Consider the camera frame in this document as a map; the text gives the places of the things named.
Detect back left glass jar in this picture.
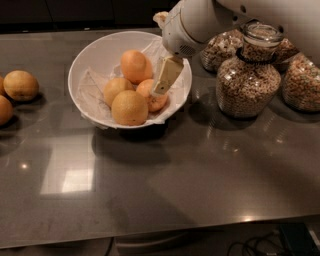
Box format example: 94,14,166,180
200,29,242,72

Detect white paper liner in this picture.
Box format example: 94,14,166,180
68,34,192,129

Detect black cables under table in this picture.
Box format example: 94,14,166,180
227,231,286,256

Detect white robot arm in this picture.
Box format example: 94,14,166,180
162,0,320,65

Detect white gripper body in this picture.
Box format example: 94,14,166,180
162,3,209,58

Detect back right glass jar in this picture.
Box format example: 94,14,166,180
273,38,299,72

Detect large orange on table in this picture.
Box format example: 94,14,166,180
3,70,39,102

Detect front glass cereal jar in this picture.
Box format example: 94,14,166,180
216,21,283,119

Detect right colourful cereal jar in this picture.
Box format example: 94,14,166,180
282,53,320,112

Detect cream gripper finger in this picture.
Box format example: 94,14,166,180
151,56,184,97
153,11,169,30

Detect white bowl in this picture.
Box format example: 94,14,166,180
67,30,193,130

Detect black box under table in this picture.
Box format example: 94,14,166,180
279,223,320,256

